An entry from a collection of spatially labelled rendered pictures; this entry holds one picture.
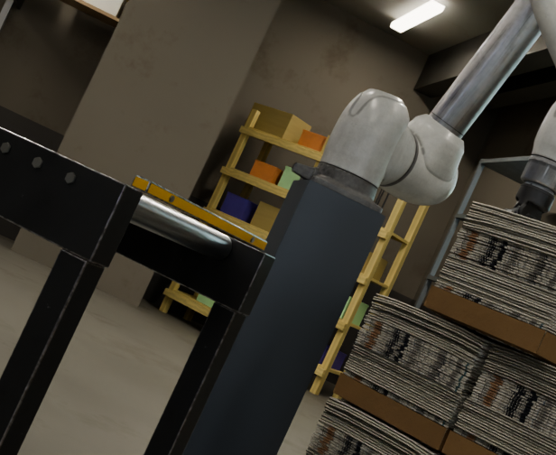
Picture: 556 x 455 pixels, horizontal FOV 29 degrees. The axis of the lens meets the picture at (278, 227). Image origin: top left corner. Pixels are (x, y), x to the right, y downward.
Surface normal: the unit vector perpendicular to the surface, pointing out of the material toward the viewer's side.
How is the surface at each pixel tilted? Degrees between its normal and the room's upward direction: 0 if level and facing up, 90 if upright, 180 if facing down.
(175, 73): 90
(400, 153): 89
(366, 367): 90
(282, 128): 90
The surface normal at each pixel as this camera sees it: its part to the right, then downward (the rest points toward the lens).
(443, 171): 0.54, 0.48
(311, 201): 0.17, 0.04
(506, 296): -0.70, -0.35
